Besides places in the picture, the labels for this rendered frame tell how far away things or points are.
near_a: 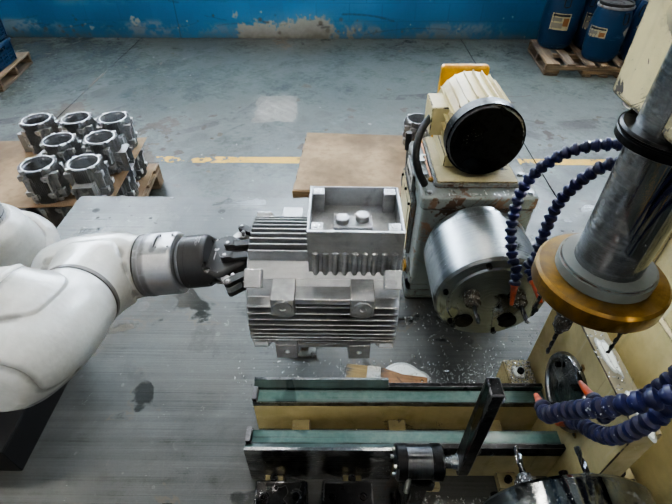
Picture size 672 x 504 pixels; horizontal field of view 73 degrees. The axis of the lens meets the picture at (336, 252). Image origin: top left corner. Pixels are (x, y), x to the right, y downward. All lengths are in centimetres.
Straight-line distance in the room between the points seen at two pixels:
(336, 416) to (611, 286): 62
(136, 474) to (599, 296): 95
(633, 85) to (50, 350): 71
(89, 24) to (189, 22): 125
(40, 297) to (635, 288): 72
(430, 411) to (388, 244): 57
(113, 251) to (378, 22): 573
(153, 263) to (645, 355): 85
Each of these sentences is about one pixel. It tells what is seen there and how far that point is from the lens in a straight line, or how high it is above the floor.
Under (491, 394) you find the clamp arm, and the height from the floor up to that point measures 125.
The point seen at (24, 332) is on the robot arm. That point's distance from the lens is 56.
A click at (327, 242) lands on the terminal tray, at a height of 143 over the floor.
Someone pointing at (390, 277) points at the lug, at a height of 139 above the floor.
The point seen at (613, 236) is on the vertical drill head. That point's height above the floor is 142.
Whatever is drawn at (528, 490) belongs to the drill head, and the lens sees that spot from 74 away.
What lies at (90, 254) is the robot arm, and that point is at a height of 139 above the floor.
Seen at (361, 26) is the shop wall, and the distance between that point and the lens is 622.
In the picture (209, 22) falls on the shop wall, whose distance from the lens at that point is 642.
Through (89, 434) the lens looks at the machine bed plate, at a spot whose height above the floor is 80.
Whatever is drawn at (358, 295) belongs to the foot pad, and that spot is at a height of 137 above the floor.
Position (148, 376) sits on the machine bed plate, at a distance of 127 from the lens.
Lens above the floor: 179
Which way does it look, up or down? 42 degrees down
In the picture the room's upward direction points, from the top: straight up
